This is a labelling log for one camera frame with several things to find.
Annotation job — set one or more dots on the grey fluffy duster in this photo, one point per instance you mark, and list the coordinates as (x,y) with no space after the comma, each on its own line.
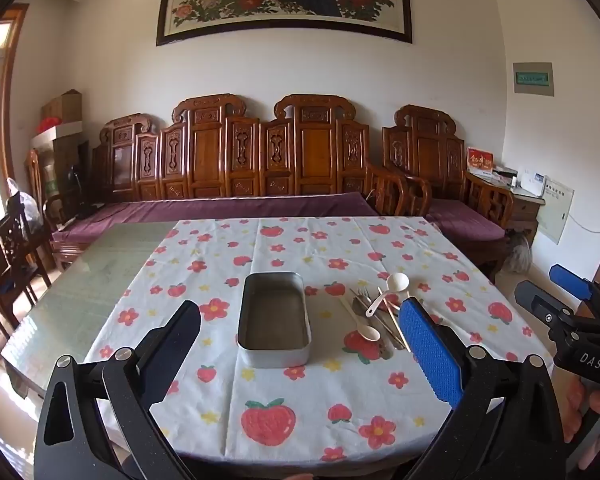
(517,255)

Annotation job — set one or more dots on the carved wooden armchair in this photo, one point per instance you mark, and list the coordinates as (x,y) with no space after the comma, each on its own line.
(425,145)

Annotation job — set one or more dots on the metal fork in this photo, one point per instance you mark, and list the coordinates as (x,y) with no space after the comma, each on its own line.
(363,295)

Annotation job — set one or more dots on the white plastic bag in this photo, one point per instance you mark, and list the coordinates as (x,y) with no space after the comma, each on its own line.
(25,202)

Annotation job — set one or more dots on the purple armchair cushion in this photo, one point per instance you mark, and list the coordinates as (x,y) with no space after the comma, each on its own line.
(465,220)

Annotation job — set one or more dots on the dark wooden dining chair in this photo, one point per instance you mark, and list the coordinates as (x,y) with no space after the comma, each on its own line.
(17,260)

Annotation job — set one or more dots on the green wall panel box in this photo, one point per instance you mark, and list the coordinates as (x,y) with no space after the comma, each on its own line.
(532,78)

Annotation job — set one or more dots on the white wall distribution panel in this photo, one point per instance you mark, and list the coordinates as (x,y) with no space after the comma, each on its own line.
(557,210)

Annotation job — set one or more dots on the carved wooden sofa bench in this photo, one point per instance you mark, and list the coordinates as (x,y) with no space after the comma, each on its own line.
(210,150)

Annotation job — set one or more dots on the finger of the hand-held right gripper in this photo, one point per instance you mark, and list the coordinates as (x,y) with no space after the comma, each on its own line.
(537,302)
(570,280)

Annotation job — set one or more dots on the wooden side table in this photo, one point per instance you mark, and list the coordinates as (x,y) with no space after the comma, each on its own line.
(522,210)

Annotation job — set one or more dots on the red desk calendar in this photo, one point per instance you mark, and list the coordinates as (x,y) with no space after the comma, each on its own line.
(480,160)

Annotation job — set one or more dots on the long purple sofa cushion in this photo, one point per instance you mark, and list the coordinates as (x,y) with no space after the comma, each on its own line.
(205,207)

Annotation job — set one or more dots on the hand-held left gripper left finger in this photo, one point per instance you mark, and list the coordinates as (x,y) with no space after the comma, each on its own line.
(180,340)

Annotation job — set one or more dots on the pale wooden chopstick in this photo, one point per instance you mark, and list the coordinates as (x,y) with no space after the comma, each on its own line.
(399,327)
(394,321)

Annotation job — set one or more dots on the white desk device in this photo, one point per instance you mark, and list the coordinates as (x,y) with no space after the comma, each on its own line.
(534,181)

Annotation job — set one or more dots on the wooden door frame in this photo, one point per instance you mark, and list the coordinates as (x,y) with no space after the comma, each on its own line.
(11,85)

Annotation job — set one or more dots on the person's right hand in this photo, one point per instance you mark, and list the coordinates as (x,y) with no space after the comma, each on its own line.
(572,410)

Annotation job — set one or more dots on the dark cabinet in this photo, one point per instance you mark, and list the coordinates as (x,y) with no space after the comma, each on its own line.
(70,175)

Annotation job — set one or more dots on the rectangular metal tin tray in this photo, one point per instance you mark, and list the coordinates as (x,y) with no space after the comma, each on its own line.
(275,310)

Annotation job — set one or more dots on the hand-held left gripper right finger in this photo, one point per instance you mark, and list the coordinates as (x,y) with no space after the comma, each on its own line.
(430,350)

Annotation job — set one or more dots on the small metal spoon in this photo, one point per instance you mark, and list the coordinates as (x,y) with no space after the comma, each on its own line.
(380,329)

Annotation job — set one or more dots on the strawberry printed white tablecloth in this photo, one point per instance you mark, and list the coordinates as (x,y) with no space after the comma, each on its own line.
(205,270)

